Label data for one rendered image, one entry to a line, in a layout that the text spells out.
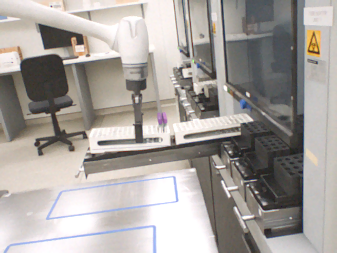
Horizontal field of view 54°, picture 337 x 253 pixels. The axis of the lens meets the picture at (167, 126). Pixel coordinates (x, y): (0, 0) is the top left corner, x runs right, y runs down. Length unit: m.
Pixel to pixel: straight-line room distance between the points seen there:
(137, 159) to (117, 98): 3.64
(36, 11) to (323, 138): 0.91
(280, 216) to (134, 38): 0.70
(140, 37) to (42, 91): 2.57
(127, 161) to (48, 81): 2.47
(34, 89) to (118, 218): 2.87
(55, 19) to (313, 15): 0.82
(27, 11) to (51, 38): 3.44
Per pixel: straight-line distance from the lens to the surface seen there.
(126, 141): 1.31
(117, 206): 0.89
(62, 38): 4.56
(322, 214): 0.76
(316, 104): 0.69
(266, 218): 0.85
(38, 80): 3.59
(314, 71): 0.69
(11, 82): 4.96
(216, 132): 1.33
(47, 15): 1.19
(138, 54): 1.14
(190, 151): 1.22
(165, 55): 4.72
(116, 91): 4.80
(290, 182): 0.84
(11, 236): 0.92
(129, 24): 1.14
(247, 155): 1.07
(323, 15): 0.65
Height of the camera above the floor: 1.28
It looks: 19 degrees down
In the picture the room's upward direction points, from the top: 8 degrees counter-clockwise
